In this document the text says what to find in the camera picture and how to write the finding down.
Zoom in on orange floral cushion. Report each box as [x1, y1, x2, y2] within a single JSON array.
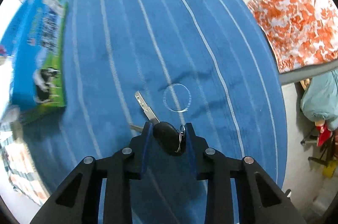
[[247, 0, 337, 73]]

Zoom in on blue striped tablecloth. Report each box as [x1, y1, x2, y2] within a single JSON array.
[[23, 0, 289, 224]]

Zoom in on black car key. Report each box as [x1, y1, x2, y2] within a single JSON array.
[[135, 91, 186, 156]]

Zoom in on clear round ring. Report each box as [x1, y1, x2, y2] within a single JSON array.
[[163, 82, 192, 113]]

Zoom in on blue milk carton box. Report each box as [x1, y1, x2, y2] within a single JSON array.
[[1, 0, 68, 123]]

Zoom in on plaid orange blue cloth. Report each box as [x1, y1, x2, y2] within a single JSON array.
[[1, 131, 50, 207]]

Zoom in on light blue garment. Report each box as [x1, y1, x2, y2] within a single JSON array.
[[300, 69, 337, 131]]

